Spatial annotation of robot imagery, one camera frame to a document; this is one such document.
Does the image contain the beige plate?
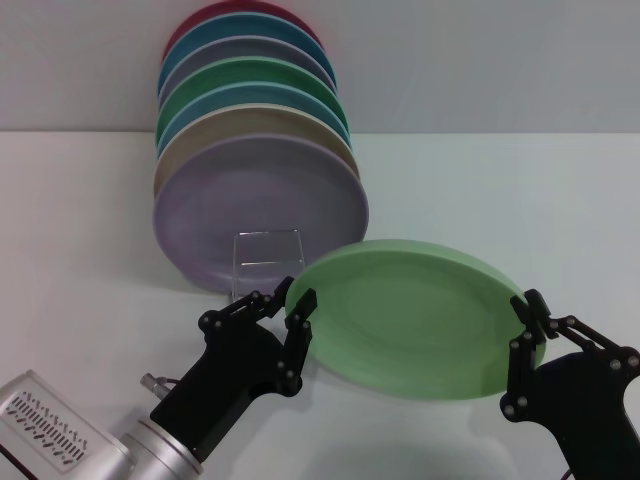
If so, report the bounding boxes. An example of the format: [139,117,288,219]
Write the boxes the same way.
[153,103,362,199]

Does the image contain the light green plate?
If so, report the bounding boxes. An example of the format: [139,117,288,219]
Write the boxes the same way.
[284,238,550,403]

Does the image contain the dark red plate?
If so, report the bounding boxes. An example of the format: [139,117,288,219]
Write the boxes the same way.
[163,0,325,54]

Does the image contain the light blue plate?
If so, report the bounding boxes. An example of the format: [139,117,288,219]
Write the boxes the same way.
[157,82,354,151]

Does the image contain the left gripper cable with plug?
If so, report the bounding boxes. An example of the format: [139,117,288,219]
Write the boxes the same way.
[139,371,179,402]

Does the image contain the metal wire plate rack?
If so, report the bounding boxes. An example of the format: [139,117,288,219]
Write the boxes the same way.
[229,228,306,301]

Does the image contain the grey purple plate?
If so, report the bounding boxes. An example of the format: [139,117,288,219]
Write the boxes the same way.
[157,35,340,97]

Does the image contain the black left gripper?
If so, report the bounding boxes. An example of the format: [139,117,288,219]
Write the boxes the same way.
[149,275,319,462]

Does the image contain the dark green plate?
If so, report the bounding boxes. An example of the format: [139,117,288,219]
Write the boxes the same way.
[154,56,349,146]

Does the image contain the teal blue plate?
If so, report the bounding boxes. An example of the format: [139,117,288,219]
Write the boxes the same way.
[159,12,338,94]

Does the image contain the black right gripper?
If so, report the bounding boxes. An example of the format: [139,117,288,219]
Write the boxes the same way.
[499,289,640,480]

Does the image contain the white vented wrist camera box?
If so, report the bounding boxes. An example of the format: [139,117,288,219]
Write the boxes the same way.
[0,368,124,480]

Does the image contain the lavender plate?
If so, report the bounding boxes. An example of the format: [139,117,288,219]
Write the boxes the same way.
[152,132,370,297]

